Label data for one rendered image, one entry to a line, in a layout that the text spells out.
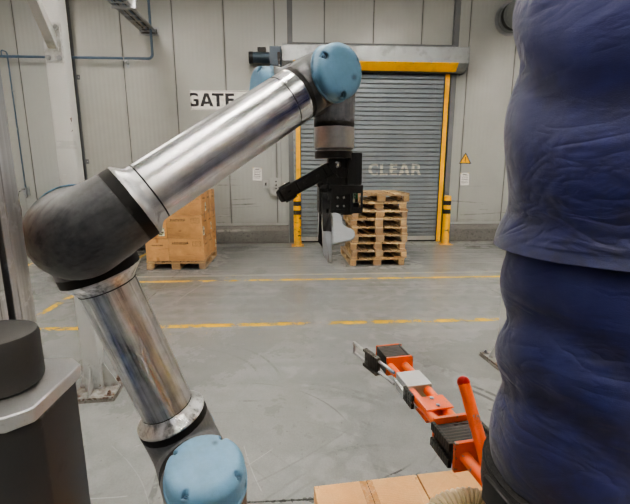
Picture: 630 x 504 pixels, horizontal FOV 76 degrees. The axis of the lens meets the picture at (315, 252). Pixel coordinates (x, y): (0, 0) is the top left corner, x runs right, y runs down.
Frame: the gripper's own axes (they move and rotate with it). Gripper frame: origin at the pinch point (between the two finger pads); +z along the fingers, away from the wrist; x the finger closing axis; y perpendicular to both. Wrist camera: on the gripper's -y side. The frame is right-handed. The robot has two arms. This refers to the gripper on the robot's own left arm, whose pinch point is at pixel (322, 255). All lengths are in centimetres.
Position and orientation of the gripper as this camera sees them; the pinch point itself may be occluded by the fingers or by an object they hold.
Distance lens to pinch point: 80.3
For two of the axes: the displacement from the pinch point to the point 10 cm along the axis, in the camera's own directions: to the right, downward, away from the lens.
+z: 0.0, 9.8, 1.9
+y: 10.0, -0.1, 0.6
